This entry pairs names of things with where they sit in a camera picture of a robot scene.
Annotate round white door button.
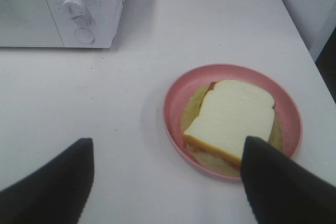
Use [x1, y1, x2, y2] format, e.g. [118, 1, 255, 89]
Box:
[74, 28, 95, 44]

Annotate white bread sandwich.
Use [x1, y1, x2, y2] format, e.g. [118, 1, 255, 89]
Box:
[181, 79, 283, 177]

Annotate white microwave door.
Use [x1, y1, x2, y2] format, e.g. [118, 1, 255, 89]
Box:
[1, 0, 63, 47]

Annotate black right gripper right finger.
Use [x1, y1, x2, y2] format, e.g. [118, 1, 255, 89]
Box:
[240, 136, 335, 223]

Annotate white timer knob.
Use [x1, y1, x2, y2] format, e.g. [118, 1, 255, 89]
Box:
[61, 0, 89, 20]

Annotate pink round plate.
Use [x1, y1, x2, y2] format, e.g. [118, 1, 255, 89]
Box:
[163, 64, 303, 181]

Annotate white microwave oven body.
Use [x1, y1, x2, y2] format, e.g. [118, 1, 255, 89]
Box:
[0, 0, 130, 49]

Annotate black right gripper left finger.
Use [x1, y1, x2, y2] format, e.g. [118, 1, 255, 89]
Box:
[1, 138, 94, 223]

